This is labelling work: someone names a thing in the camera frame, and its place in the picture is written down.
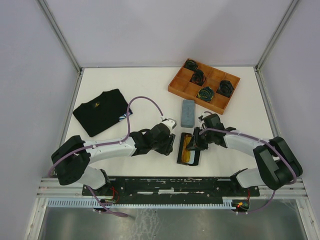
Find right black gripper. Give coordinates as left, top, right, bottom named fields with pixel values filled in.
left=185, top=126, right=214, bottom=151

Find black glasses case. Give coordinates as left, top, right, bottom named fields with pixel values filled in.
left=176, top=132, right=200, bottom=167

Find orange sunglasses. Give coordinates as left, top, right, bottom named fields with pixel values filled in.
left=181, top=133, right=192, bottom=164

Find grey-blue glasses case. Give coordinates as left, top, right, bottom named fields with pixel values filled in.
left=180, top=99, right=195, bottom=128

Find light blue cloth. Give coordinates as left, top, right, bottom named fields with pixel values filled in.
left=187, top=150, right=196, bottom=165

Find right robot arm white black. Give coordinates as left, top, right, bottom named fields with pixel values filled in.
left=181, top=112, right=303, bottom=196

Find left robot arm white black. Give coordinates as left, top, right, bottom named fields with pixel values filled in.
left=51, top=118, right=177, bottom=195

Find orange wooden divider tray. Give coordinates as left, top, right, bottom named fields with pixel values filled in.
left=168, top=58, right=240, bottom=115

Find rolled dark tie right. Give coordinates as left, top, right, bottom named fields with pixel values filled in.
left=216, top=80, right=235, bottom=98

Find rolled dark tie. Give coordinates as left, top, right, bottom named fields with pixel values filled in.
left=190, top=69, right=206, bottom=86
left=183, top=59, right=198, bottom=72
left=216, top=80, right=235, bottom=98

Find black folded t-shirt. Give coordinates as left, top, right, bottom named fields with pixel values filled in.
left=73, top=88, right=133, bottom=137

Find rolled dark tie top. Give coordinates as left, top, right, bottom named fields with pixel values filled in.
left=183, top=59, right=198, bottom=72

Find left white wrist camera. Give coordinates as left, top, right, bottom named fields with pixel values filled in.
left=161, top=117, right=177, bottom=131

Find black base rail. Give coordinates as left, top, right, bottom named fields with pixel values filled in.
left=92, top=176, right=260, bottom=205

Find white slotted cable duct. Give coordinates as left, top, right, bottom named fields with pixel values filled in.
left=47, top=197, right=251, bottom=209

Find right aluminium frame post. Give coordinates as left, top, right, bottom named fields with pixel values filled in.
left=254, top=0, right=301, bottom=71

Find aluminium frame post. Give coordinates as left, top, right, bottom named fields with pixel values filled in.
left=254, top=0, right=301, bottom=71
left=36, top=0, right=84, bottom=73

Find left aluminium frame post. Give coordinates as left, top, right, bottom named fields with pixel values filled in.
left=36, top=0, right=84, bottom=73

